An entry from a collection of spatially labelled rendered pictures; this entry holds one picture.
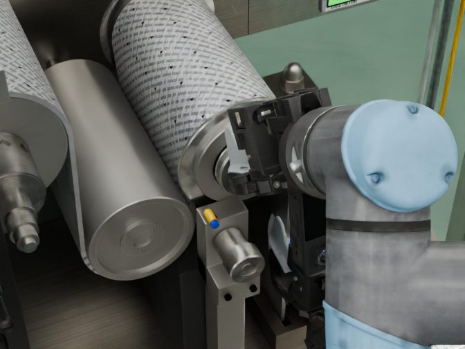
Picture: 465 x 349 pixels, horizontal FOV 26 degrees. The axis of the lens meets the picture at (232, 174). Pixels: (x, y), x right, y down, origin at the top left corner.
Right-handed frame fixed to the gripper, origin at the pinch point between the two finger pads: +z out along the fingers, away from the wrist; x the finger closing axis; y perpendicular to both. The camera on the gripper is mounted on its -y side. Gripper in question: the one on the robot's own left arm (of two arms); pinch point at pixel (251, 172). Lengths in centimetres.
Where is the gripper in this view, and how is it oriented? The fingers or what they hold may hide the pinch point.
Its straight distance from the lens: 101.3
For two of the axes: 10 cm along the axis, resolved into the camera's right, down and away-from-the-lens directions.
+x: -9.1, 2.8, -2.9
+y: -2.6, -9.6, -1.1
